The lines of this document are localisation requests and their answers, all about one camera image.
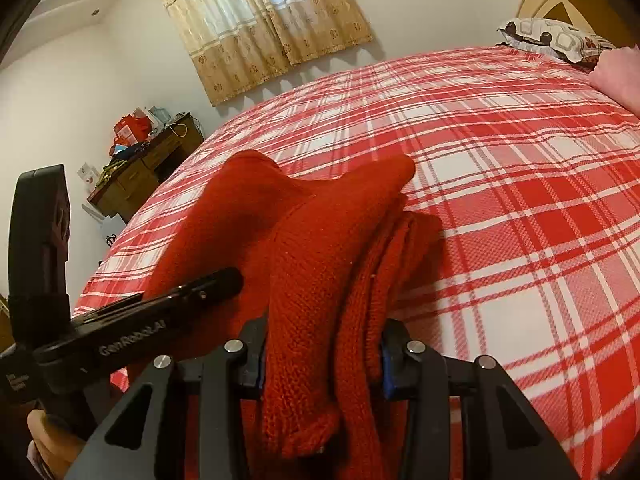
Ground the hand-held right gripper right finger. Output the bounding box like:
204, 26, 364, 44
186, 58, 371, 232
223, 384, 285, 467
380, 319, 583, 480

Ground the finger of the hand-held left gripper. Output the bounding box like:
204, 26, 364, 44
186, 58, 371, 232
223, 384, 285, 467
139, 267, 245, 318

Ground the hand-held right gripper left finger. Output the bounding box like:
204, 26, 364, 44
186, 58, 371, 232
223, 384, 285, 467
65, 316, 268, 480

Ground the red knitted sweater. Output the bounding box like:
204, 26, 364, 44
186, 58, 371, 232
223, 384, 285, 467
127, 150, 443, 480

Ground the person's left hand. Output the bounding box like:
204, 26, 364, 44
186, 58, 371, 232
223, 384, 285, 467
27, 409, 87, 477

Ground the white printed paper bag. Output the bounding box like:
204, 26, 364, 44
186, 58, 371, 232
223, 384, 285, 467
98, 220, 125, 263

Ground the white printed box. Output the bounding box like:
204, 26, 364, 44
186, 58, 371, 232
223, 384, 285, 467
76, 162, 98, 193

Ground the green cloth bundle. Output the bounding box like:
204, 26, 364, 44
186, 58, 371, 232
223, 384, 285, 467
97, 157, 126, 186

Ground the brown wooden desk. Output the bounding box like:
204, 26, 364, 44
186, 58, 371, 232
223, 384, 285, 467
87, 112, 206, 223

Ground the red gift bag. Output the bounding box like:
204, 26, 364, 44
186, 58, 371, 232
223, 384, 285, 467
112, 114, 151, 148

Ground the bed with red plaid sheet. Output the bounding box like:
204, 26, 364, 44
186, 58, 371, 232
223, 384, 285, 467
72, 45, 640, 480

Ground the beige floral curtain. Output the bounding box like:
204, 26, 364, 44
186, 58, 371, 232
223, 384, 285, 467
150, 0, 375, 107

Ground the patterned pillow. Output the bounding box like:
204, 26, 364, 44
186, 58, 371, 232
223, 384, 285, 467
497, 17, 618, 66

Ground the pink pillow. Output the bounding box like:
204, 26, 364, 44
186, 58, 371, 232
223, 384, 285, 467
589, 46, 640, 121

